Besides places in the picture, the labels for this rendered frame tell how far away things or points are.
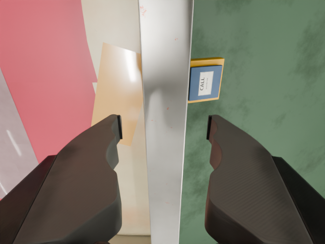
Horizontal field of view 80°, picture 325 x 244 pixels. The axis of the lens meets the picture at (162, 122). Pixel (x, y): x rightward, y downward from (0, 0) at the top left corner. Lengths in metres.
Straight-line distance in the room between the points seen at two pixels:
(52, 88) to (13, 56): 0.04
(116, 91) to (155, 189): 0.11
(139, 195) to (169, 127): 0.14
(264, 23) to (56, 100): 1.86
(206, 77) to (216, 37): 1.15
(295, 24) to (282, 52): 0.23
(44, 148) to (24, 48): 0.11
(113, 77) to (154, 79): 0.05
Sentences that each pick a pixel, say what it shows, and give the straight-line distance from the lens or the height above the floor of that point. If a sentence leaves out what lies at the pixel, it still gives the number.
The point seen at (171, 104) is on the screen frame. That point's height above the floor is 1.32.
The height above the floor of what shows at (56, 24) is 1.26.
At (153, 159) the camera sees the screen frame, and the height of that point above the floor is 1.31.
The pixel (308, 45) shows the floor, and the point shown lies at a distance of 2.41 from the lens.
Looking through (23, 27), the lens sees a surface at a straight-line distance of 0.22.
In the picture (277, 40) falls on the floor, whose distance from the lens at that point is 2.11.
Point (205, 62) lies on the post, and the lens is 0.60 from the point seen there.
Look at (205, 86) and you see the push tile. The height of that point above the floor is 0.97.
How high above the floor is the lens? 1.46
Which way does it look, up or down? 57 degrees down
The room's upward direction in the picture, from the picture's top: 147 degrees clockwise
